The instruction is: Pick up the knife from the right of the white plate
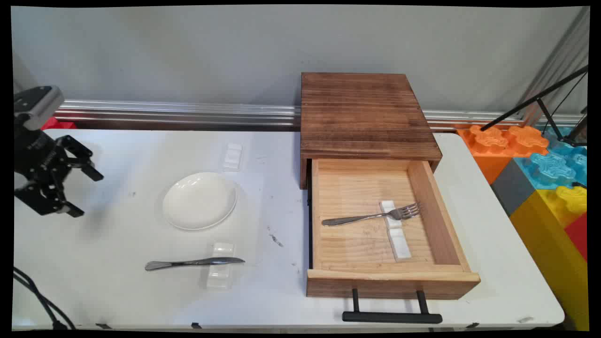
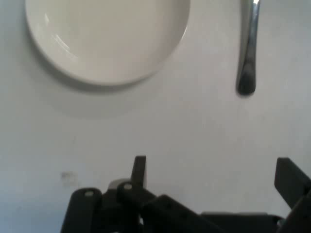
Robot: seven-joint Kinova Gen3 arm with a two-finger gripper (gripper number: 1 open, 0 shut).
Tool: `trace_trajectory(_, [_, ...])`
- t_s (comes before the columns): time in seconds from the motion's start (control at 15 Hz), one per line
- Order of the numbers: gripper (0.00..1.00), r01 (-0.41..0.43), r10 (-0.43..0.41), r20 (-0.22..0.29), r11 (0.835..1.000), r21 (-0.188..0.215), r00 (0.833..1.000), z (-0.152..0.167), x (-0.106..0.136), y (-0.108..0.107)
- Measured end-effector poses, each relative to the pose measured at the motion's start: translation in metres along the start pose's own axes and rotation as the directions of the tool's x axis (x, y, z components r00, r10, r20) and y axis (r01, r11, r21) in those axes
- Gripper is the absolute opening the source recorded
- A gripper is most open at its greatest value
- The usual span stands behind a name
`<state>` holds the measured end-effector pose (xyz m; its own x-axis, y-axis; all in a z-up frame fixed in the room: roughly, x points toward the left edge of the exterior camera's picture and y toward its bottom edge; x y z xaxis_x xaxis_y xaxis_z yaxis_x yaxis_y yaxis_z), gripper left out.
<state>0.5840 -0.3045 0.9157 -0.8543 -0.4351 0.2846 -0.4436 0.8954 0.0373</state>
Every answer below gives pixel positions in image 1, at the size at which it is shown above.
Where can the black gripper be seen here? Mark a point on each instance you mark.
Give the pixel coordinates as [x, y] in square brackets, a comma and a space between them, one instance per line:
[37, 155]

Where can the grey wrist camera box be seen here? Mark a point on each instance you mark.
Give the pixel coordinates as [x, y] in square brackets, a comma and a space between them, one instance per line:
[36, 107]

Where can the grey foam block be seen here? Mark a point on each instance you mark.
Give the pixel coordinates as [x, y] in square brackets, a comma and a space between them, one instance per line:
[516, 188]

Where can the white round plate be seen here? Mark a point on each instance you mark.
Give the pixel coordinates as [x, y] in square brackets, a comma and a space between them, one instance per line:
[199, 201]

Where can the red foam block beside yellow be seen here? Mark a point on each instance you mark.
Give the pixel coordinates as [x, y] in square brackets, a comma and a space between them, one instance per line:
[578, 234]

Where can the blue foam block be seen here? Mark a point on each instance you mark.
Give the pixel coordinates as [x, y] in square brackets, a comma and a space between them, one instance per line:
[554, 169]

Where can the aluminium rail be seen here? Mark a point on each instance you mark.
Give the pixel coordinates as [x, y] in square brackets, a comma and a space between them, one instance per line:
[178, 112]

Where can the black tripod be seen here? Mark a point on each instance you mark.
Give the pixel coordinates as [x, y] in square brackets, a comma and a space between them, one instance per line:
[544, 96]

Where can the dark wooden cabinet box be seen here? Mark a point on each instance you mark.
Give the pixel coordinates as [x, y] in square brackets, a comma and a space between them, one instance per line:
[366, 117]

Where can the orange foam block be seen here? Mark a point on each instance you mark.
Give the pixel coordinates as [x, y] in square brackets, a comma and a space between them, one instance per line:
[493, 141]

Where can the silver table knife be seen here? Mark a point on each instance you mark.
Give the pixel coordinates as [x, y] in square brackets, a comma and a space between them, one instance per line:
[192, 263]

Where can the white ceramic cutlery rest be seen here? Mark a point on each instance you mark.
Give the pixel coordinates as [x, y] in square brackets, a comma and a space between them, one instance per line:
[220, 277]
[399, 241]
[233, 156]

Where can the silver fork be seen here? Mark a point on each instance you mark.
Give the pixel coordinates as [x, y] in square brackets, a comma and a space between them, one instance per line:
[361, 218]

